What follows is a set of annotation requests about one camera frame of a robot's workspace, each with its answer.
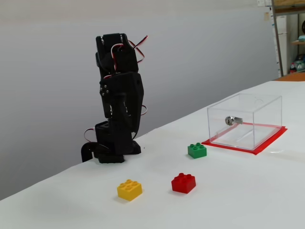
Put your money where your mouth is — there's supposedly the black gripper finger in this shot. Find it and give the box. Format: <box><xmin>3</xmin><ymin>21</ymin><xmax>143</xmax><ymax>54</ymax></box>
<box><xmin>99</xmin><ymin>81</ymin><xmax>114</xmax><ymax>119</ymax></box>
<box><xmin>119</xmin><ymin>96</ymin><xmax>140</xmax><ymax>142</ymax></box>

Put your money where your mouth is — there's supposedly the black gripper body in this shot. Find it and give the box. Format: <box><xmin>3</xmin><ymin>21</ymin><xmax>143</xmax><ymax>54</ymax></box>
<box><xmin>102</xmin><ymin>72</ymin><xmax>145</xmax><ymax>131</ymax></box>

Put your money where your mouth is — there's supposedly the yellow lego brick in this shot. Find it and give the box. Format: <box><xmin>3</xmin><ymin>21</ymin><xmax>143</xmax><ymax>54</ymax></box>
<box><xmin>116</xmin><ymin>179</ymin><xmax>143</xmax><ymax>202</ymax></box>

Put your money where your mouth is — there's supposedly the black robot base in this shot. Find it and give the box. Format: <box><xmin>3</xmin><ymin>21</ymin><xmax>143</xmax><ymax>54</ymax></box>
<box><xmin>81</xmin><ymin>120</ymin><xmax>142</xmax><ymax>164</ymax></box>

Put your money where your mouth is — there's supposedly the green lego brick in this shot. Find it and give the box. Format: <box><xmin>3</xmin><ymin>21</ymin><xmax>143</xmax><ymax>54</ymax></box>
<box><xmin>187</xmin><ymin>142</ymin><xmax>207</xmax><ymax>159</ymax></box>

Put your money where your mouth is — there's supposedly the red lego brick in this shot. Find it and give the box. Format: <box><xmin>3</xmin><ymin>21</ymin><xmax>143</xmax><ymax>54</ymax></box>
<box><xmin>171</xmin><ymin>172</ymin><xmax>197</xmax><ymax>194</ymax></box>

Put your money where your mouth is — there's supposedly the silver metal box lock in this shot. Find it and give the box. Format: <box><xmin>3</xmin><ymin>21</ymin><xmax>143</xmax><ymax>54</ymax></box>
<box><xmin>224</xmin><ymin>116</ymin><xmax>244</xmax><ymax>126</ymax></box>

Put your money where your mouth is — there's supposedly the transparent plastic box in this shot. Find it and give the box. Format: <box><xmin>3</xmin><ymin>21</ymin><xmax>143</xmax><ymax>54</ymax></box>
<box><xmin>206</xmin><ymin>93</ymin><xmax>283</xmax><ymax>151</ymax></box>

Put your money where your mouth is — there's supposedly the metal shelf rack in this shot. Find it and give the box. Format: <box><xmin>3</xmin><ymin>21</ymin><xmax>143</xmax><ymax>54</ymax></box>
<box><xmin>271</xmin><ymin>0</ymin><xmax>305</xmax><ymax>77</ymax></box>

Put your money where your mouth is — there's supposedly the brown wooden table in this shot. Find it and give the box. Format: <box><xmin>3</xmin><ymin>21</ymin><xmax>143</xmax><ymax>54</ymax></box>
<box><xmin>274</xmin><ymin>71</ymin><xmax>305</xmax><ymax>82</ymax></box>

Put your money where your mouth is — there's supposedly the teal plastic bag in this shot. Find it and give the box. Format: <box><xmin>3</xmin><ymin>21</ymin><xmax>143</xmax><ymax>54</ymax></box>
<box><xmin>294</xmin><ymin>54</ymin><xmax>305</xmax><ymax>72</ymax></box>

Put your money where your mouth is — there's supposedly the red tape frame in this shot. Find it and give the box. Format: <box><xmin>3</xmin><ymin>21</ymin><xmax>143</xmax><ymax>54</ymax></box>
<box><xmin>201</xmin><ymin>122</ymin><xmax>288</xmax><ymax>156</ymax></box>

